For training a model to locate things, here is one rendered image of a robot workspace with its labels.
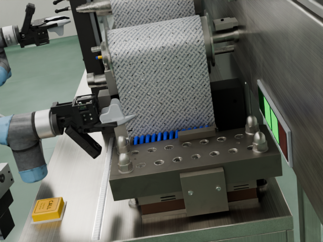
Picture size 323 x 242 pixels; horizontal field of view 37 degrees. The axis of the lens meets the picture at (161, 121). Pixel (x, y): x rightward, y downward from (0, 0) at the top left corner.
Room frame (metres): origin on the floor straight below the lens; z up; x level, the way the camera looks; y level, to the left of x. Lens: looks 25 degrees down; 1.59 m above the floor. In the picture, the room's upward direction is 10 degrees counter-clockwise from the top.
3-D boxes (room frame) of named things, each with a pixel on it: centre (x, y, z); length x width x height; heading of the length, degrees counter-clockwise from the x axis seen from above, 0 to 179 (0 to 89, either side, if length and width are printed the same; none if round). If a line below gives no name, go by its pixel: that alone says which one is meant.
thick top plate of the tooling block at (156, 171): (1.03, -0.06, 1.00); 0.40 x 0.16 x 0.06; 87
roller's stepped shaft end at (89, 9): (1.48, 0.16, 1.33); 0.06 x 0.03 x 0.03; 87
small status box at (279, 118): (0.81, -0.21, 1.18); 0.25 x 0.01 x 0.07; 177
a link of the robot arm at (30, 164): (1.19, 0.38, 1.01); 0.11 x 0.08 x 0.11; 12
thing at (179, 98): (1.16, -0.02, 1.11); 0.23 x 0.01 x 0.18; 87
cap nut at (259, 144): (0.98, -0.22, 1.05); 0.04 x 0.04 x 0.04
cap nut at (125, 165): (1.00, 0.10, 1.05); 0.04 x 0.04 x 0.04
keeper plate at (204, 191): (0.94, -0.07, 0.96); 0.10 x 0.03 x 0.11; 87
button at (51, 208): (1.08, 0.33, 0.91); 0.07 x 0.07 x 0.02; 87
